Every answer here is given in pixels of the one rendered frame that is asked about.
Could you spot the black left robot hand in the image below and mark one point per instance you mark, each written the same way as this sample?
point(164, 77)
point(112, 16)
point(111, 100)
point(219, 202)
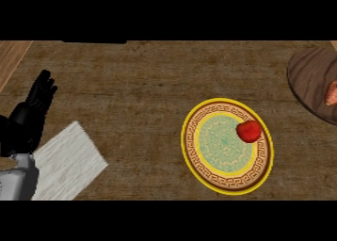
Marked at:
point(25, 125)

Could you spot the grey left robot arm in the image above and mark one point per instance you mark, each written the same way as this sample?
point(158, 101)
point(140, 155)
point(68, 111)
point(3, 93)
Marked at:
point(9, 185)

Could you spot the dark brown wooden plate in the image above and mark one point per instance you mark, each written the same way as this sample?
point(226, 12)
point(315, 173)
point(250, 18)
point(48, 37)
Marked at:
point(315, 75)

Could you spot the yellow rimmed patterned plate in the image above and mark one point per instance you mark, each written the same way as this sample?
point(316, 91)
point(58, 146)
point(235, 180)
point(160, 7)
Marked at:
point(225, 147)

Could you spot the pale wooden board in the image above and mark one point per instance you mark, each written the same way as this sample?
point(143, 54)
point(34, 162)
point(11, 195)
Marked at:
point(5, 59)

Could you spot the red apple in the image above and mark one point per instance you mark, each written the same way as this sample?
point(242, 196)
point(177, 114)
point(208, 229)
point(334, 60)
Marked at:
point(248, 131)

